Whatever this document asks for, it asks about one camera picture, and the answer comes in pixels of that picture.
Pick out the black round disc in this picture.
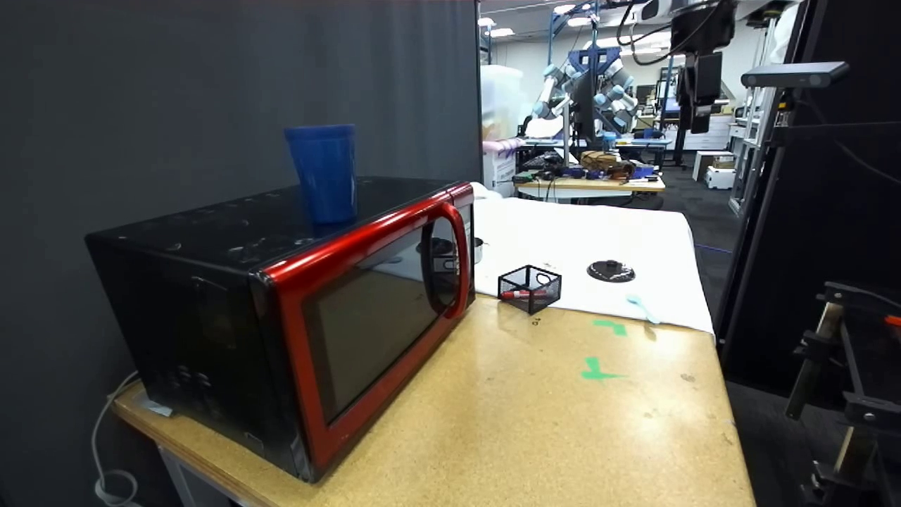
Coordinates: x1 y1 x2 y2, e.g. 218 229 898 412
586 255 638 285

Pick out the white cloth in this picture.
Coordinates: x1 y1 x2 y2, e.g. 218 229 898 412
466 179 717 337

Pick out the black hanging monitor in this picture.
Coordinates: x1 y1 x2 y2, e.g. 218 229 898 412
667 0 739 134

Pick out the background wooden work table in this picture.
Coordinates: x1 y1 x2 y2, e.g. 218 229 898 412
513 171 669 206

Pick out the green tape strip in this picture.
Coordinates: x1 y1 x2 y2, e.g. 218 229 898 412
590 315 631 340

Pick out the black wire mesh box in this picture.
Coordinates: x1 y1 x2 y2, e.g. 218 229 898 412
496 262 566 317

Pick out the blue plastic cup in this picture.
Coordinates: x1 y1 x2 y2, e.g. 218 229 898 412
280 124 361 230

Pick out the white power cable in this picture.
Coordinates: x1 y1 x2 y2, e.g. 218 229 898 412
86 368 142 507

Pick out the black panel stand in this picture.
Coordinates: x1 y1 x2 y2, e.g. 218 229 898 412
715 0 901 399

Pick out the grey bar camera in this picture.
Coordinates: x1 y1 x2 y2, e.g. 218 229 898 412
738 58 853 92

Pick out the red and black microwave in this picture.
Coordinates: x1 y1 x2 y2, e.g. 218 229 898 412
80 178 477 484

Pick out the black tripod clamp rig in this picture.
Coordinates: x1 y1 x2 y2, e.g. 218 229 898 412
779 278 901 507

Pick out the green tape cross mark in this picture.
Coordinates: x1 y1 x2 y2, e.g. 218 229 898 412
576 353 625 385

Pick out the white background box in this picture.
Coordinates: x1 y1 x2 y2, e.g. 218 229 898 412
704 151 739 195

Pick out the blue background robot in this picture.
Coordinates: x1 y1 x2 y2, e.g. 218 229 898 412
535 36 641 148

